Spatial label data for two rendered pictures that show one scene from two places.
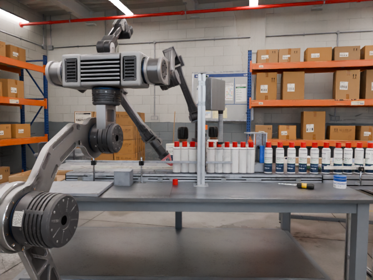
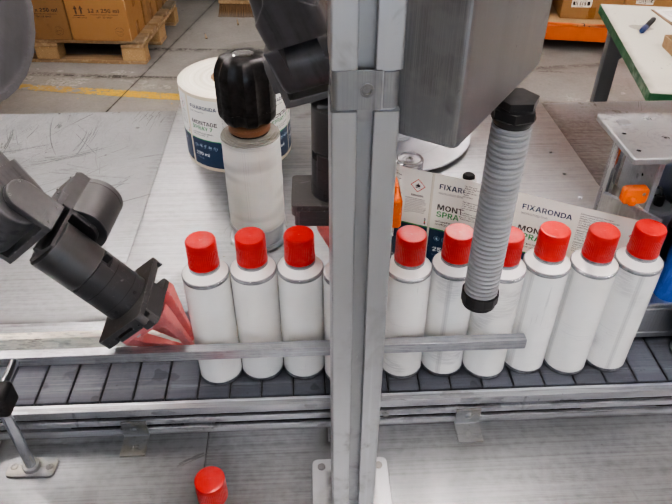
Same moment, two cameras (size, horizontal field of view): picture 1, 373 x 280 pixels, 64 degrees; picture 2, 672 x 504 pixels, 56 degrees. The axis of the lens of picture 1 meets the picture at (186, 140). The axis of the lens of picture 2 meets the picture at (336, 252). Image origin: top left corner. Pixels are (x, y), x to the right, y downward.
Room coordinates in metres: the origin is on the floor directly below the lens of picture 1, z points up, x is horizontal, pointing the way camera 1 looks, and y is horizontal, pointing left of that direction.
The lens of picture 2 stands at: (1.39, -0.05, 1.49)
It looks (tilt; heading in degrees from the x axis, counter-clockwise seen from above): 38 degrees down; 357
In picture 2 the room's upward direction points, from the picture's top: straight up
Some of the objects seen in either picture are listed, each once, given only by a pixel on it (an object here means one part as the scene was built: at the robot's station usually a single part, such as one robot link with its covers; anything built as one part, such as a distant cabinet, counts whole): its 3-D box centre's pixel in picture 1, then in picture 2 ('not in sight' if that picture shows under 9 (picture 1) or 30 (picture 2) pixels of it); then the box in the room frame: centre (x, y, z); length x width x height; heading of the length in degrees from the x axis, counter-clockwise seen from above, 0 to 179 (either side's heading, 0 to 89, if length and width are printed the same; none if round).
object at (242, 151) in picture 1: (242, 157); (582, 300); (1.93, -0.37, 0.98); 0.05 x 0.05 x 0.20
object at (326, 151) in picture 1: (326, 158); not in sight; (1.92, -0.91, 0.98); 0.05 x 0.05 x 0.20
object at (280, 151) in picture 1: (280, 158); not in sight; (1.93, -0.61, 0.98); 0.05 x 0.05 x 0.20
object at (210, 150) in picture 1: (210, 157); (405, 303); (1.93, -0.16, 0.98); 0.05 x 0.05 x 0.20
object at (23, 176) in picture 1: (43, 175); not in sight; (1.95, 0.95, 0.85); 0.30 x 0.26 x 0.04; 89
